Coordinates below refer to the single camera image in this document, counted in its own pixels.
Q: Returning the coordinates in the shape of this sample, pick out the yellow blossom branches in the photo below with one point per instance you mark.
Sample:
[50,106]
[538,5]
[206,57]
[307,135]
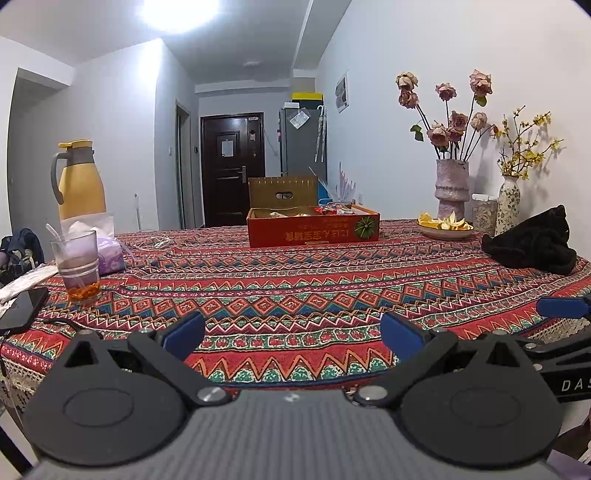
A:
[521,152]

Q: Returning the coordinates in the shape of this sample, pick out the bunch of dried pink roses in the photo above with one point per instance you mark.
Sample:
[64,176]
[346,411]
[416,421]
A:
[445,131]

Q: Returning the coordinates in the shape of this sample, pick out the red snack packet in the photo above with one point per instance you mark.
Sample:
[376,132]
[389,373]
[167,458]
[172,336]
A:
[325,210]

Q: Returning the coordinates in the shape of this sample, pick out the clear glass cup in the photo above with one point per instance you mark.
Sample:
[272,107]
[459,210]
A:
[78,272]

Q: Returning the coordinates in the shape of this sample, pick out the purple tissue pack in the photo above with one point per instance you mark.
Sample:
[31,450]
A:
[111,254]

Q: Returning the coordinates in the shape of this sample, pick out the dark bag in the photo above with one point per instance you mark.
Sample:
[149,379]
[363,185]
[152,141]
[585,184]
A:
[21,251]

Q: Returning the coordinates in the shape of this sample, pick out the yellow thermos jug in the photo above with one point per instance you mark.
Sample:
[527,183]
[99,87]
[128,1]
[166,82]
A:
[81,184]

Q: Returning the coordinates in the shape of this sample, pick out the pink ceramic vase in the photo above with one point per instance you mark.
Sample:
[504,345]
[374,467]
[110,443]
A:
[452,189]

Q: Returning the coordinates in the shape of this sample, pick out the pile of mixed snacks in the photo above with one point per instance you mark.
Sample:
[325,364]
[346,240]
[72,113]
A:
[295,213]

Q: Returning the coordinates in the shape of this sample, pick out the black smartphone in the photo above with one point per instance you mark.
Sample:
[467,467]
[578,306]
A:
[21,309]

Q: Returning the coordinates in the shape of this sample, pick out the folded umbrella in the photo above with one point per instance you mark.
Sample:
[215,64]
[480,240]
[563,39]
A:
[319,134]

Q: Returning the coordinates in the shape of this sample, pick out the grey interior door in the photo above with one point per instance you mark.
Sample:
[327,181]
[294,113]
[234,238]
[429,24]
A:
[183,170]

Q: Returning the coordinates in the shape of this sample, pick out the grey refrigerator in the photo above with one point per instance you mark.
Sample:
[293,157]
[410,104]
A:
[298,152]

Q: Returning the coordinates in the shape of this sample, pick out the white paper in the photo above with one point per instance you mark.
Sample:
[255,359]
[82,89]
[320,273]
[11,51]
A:
[27,281]

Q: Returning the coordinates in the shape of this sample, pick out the glass jar with white lid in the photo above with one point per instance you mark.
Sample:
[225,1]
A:
[484,214]

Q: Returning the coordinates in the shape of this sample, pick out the floral white vase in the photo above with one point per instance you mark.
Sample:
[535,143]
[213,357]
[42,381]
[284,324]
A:
[508,207]

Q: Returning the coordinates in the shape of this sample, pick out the clear drinking straw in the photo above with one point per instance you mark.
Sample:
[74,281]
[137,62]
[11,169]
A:
[53,233]

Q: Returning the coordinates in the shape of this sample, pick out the yellow box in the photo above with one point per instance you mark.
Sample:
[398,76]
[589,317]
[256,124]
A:
[308,96]

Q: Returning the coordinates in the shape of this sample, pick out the black fuzzy cloth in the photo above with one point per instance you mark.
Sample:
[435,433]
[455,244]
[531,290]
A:
[531,247]

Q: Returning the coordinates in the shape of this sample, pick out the ceiling light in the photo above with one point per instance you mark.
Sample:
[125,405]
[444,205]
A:
[180,14]

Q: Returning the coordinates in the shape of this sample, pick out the purple dried grass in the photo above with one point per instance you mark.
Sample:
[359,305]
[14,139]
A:
[345,184]

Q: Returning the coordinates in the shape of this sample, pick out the ceramic plate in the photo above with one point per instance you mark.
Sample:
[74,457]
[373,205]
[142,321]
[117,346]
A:
[445,234]

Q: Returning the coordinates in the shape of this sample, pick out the dark brown entrance door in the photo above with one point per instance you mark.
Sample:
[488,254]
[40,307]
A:
[231,175]

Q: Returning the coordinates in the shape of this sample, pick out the plastic bag on refrigerator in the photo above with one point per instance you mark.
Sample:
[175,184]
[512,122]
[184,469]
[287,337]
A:
[298,119]

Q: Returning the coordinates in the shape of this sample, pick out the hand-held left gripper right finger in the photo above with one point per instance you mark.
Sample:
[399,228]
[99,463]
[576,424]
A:
[401,334]

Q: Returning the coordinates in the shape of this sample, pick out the wall picture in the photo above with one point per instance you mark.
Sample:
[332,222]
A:
[342,91]

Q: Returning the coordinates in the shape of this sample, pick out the white pole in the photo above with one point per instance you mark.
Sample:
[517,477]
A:
[137,212]

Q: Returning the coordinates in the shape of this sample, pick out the blue plastic item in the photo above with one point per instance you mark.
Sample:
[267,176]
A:
[323,194]

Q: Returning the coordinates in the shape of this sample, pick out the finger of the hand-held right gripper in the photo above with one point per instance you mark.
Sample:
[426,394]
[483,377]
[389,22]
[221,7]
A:
[563,348]
[561,308]

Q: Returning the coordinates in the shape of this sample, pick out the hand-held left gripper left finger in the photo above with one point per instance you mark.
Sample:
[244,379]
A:
[184,333]

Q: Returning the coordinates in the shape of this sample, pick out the red cardboard box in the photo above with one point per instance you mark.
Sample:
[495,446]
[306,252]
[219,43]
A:
[304,230]

